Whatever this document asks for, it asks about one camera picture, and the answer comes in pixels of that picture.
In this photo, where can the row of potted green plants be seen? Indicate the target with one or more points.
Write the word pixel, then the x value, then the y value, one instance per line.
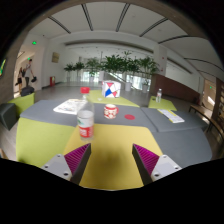
pixel 115 64

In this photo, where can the white cube red blue pattern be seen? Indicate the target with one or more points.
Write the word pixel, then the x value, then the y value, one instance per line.
pixel 111 89

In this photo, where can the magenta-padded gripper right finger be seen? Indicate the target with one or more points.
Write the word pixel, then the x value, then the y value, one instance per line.
pixel 148 161

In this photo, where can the person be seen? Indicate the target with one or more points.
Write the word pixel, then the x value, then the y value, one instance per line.
pixel 29 69
pixel 19 79

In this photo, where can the red floor box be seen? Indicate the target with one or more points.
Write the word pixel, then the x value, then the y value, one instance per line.
pixel 52 81

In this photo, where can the framed wall picture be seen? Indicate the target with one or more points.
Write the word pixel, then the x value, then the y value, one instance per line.
pixel 55 57

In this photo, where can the yellow and white leaflet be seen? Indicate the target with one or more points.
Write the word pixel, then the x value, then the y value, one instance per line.
pixel 170 116

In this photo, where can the black bag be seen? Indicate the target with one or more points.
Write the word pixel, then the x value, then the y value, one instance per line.
pixel 27 91

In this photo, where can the large lime green table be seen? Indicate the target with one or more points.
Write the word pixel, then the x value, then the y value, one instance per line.
pixel 96 97

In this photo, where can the small lime green table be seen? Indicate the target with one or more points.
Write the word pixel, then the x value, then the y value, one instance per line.
pixel 166 105

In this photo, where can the clear red-capped water bottle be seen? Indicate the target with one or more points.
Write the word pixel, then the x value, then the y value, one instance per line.
pixel 86 126

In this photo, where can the red and white mug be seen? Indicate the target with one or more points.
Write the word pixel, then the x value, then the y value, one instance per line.
pixel 109 111

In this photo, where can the wooden bench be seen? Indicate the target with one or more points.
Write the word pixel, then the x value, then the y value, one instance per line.
pixel 208 116

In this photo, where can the lime green ottoman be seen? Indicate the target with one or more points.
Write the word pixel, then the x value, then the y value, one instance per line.
pixel 23 103

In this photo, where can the printed magazine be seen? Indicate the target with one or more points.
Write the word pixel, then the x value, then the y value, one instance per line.
pixel 69 106

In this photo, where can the small clear water bottle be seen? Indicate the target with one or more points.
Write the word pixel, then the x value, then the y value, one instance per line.
pixel 159 96

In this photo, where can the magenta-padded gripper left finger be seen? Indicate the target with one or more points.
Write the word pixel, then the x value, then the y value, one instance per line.
pixel 75 161

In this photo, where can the green lit wall screen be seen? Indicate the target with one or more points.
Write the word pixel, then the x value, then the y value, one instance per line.
pixel 2 67

